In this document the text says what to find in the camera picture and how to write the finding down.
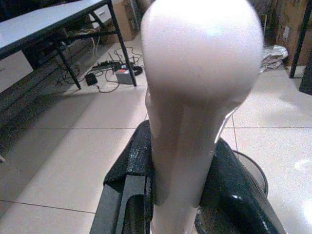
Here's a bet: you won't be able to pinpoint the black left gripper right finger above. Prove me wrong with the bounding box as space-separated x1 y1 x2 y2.
199 137 287 234

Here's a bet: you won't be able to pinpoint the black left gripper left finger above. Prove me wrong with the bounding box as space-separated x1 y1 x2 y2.
92 120 156 234

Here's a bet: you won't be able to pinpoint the small black adapter box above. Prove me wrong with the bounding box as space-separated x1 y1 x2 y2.
84 73 98 86

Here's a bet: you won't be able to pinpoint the grey box red label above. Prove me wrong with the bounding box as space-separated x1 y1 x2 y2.
115 68 134 85

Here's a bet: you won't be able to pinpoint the black power strip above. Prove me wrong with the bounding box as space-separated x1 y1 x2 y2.
93 60 123 72

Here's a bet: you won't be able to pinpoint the crumpled white plastic bag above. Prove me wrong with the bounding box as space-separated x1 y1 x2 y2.
258 44 290 75

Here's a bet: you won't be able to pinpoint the white cabinet panel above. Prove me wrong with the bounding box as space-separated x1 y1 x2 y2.
0 49 34 94

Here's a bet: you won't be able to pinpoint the black metal table leg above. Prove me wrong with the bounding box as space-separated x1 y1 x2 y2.
289 0 312 79

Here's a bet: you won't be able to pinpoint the large brown cardboard box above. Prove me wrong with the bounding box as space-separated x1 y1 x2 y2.
274 0 312 67

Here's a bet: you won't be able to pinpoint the grey folding table black legs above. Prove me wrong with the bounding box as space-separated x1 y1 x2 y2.
0 0 137 90

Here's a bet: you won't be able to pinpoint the black round wire bin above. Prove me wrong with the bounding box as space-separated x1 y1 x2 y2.
233 149 269 198

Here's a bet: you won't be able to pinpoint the dark red floor cable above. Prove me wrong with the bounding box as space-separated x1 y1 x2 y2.
95 69 120 94

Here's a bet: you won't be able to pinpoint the black coiled cable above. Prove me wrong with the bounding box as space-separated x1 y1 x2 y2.
132 65 145 77

